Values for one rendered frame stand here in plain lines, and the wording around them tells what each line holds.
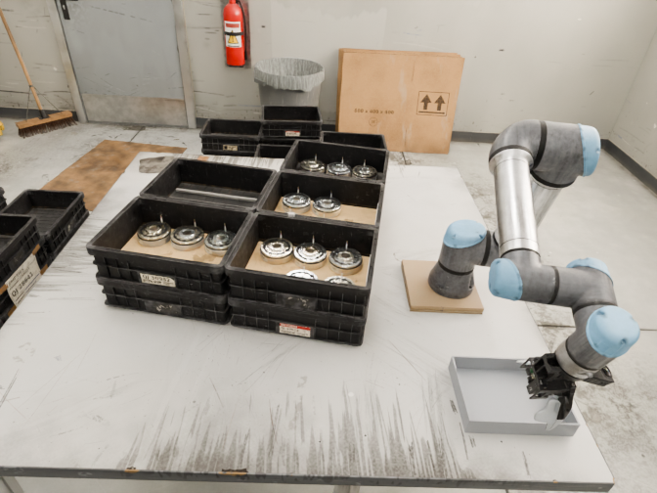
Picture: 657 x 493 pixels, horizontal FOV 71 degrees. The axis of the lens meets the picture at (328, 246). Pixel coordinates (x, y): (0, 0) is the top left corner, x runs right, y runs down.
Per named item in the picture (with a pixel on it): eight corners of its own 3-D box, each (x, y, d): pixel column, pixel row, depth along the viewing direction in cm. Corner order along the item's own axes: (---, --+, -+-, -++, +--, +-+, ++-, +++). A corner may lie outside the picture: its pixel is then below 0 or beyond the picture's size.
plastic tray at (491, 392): (543, 371, 130) (548, 359, 127) (572, 436, 114) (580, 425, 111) (448, 367, 129) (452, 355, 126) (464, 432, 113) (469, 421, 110)
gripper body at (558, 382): (517, 366, 100) (542, 342, 90) (555, 366, 101) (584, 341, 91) (528, 402, 95) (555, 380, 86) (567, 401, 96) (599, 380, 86)
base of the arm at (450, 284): (464, 268, 161) (471, 246, 155) (479, 298, 149) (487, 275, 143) (422, 269, 160) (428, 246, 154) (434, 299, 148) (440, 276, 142)
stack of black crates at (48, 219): (45, 242, 255) (24, 188, 235) (100, 245, 256) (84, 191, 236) (4, 290, 223) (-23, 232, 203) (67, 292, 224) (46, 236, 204)
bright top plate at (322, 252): (328, 246, 146) (328, 244, 146) (324, 265, 138) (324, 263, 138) (297, 242, 147) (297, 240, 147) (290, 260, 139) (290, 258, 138)
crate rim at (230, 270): (378, 234, 144) (379, 228, 143) (370, 297, 120) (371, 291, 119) (255, 217, 148) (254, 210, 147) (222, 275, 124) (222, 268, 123)
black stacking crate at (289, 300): (374, 258, 150) (378, 229, 143) (366, 323, 126) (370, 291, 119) (256, 242, 153) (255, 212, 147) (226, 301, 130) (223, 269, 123)
